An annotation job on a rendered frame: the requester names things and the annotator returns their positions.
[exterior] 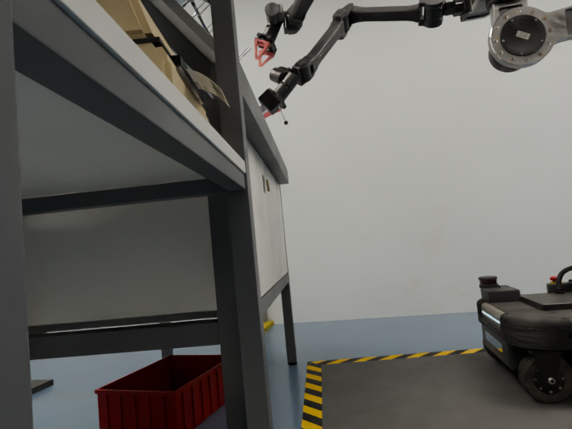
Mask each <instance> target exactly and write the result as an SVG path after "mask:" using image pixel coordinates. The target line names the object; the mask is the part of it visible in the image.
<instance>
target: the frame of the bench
mask: <svg viewBox="0 0 572 429"><path fill-rule="evenodd" d="M201 106H202V107H203V109H204V110H205V111H206V117H207V118H208V120H209V124H210V125H211V126H212V127H213V128H214V129H215V130H216V131H217V132H218V133H219V134H220V136H221V137H222V135H221V125H220V107H219V98H213V99H206V100H204V103H203V104H201ZM279 188H280V198H281V206H282V215H283V205H282V197H281V187H280V184H279ZM208 203H209V223H210V233H211V243H212V254H213V264H214V284H215V293H216V304H217V314H218V318H215V319H205V320H195V321H185V322H175V323H171V322H164V323H155V324H146V325H135V326H126V327H116V328H105V329H86V330H76V331H66V332H56V333H47V332H46V334H45V333H35V334H29V349H30V360H38V359H48V358H68V357H79V356H89V355H100V354H111V353H121V352H142V351H152V350H162V358H165V357H167V356H169V355H174V354H173V349H174V348H184V347H194V346H215V345H220V355H221V365H222V375H223V386H224V395H225V406H226V425H227V429H248V428H247V418H246V408H245V398H244V388H243V369H242V359H241V350H240V340H239V330H238V320H237V301H236V291H235V281H234V271H233V262H232V243H231V233H230V223H229V213H228V203H227V194H224V195H215V196H208ZM283 232H284V241H285V250H286V259H287V268H288V272H287V273H286V274H285V275H284V276H283V277H282V278H281V279H280V280H279V281H278V282H276V283H275V284H274V285H273V286H272V287H271V288H270V289H269V290H268V291H267V292H266V293H265V294H264V295H263V296H262V297H261V304H262V314H263V315H264V313H265V312H266V311H267V309H268V308H269V307H270V305H271V304H272V302H273V301H274V300H275V299H276V298H277V297H278V295H279V294H280V293H281V296H282V306H283V323H284V333H285V341H286V351H287V359H288V365H296V364H297V355H296V345H295V329H294V319H293V311H292V302H291V293H290V284H289V267H288V258H287V249H286V240H285V231H284V223H283Z"/></svg>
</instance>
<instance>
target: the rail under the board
mask: <svg viewBox="0 0 572 429"><path fill-rule="evenodd" d="M239 63H240V61H239ZM210 71H211V80H212V81H213V82H214V83H215V84H216V85H217V76H216V67H215V63H213V64H210ZM240 72H241V82H242V91H243V109H244V119H245V128H246V137H247V138H248V140H249V142H250V143H251V145H252V146H253V147H254V149H255V150H256V151H257V153H258V154H259V156H260V157H261V159H262V160H263V162H264V163H265V165H266V166H267V167H268V168H269V170H270V171H271V173H272V175H273V176H274V178H275V179H276V180H277V182H278V184H280V185H283V184H288V183H289V177H288V170H287V168H286V166H285V164H284V161H283V159H282V156H281V154H280V152H279V150H278V148H277V145H276V143H275V140H274V139H273V137H272V133H271V131H270V129H269V127H268V125H267V123H266V120H265V118H264V116H263V113H262V111H261V109H260V106H259V104H258V102H257V100H256V98H255V95H254V93H253V90H252V88H251V87H250V84H249V81H248V79H247V77H246V75H245V73H244V71H243V68H242V66H241V63H240Z"/></svg>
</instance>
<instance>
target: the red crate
mask: <svg viewBox="0 0 572 429"><path fill-rule="evenodd" d="M94 393H95V394H97V395H98V409H99V423H100V429H194V428H195V427H197V426H198V425H199V424H201V423H202V422H203V421H204V420H206V419H207V418H208V417H210V416H211V415H212V414H213V413H214V412H215V411H216V410H217V409H219V408H220V407H221V406H223V405H224V404H225V395H224V386H223V375H222V365H221V355H169V356H167V357H164V358H162V359H160V360H158V361H156V362H155V363H151V364H149V365H147V366H145V367H144V368H141V369H138V370H136V371H135V372H133V373H131V374H128V375H125V376H124V377H122V378H120V379H117V380H115V381H113V382H111V383H109V384H106V385H104V386H102V387H100V388H98V389H96V390H94Z"/></svg>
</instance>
